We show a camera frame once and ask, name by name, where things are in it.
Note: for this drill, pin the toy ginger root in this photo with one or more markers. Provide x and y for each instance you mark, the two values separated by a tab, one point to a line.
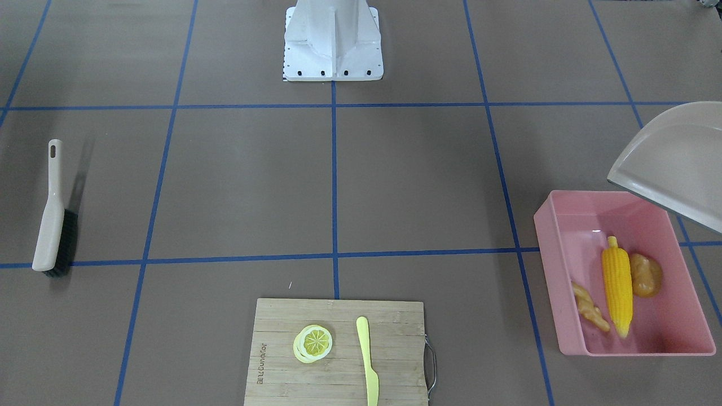
587	309

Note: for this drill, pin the yellow toy corn cob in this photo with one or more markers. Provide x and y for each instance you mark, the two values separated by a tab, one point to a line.
616	273

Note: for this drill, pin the brown toy potato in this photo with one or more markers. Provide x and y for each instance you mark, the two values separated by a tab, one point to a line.
646	275

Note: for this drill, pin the beige hand brush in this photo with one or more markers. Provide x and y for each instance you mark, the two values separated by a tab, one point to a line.
59	226

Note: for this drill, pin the beige plastic dustpan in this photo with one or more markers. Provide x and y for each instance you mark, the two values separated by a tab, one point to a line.
674	161

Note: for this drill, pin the pink plastic bin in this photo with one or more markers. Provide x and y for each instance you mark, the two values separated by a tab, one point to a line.
572	229

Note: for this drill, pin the yellow lemon slices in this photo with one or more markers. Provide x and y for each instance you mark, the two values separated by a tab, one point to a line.
313	343

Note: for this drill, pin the yellow plastic knife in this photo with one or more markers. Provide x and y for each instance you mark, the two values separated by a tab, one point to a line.
370	375

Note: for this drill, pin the bamboo cutting board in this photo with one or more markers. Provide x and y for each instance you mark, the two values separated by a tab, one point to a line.
398	346

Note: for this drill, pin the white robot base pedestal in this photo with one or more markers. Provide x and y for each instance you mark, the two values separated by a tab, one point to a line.
332	41

